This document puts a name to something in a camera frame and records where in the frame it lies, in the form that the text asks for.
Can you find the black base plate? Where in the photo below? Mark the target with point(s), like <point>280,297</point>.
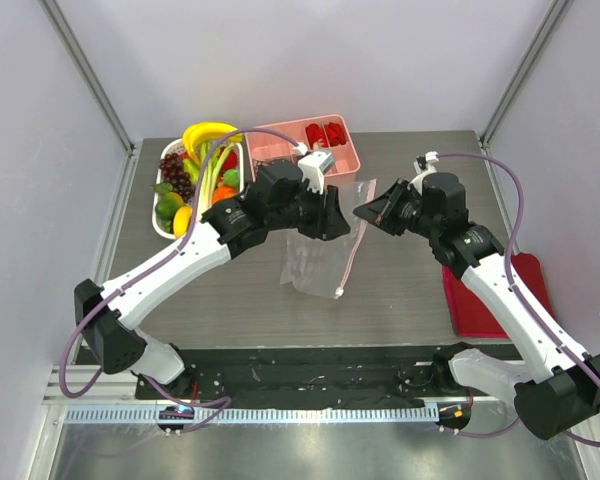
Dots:
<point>360,377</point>

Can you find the red folded cloth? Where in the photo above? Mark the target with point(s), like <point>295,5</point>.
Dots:
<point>470,318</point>

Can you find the orange tangerine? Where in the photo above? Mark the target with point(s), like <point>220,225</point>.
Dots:
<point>222,193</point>

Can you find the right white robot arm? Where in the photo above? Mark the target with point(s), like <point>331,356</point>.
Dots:
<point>557,386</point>

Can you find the white plastic fruit basket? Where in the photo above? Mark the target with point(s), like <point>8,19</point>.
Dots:
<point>164,228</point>

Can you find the clear pink zip top bag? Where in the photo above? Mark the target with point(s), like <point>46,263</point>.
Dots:
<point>319,268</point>

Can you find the yellow banana bunch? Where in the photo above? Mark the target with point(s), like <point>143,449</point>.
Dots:
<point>197,134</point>

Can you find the small yellow banana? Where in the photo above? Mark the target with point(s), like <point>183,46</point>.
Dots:
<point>181,221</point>

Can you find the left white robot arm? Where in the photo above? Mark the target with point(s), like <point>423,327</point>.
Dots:
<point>109,316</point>

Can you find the green pear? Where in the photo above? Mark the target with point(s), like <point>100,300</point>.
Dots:
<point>191,169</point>

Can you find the red items in organizer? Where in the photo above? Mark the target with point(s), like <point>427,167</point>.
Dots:
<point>321,136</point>

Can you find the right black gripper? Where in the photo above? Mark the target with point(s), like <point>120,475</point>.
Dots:
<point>392,210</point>

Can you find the dark purple grape bunch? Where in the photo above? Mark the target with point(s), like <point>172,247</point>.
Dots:
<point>173,173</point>

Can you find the green lime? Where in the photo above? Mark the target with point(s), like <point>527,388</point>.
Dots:
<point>231,178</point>

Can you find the red apple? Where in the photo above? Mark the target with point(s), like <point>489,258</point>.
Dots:
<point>230,162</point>

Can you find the white slotted cable duct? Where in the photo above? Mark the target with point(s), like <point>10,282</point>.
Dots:
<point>168,414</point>

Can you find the green yellow mango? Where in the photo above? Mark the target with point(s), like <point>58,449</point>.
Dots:
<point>168,205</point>

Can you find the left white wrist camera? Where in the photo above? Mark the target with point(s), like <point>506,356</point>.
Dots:
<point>314,165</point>

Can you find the green white celery stalk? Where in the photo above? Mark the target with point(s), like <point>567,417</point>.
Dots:
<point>208,177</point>

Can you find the pink compartment organizer box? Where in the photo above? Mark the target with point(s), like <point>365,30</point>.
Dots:
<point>263,148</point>

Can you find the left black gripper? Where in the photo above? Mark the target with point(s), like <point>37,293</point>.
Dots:
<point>329,221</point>

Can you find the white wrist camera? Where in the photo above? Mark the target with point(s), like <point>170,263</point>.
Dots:
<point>426,164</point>
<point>314,165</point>

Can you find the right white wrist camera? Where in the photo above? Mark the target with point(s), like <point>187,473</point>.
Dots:
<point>426,164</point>

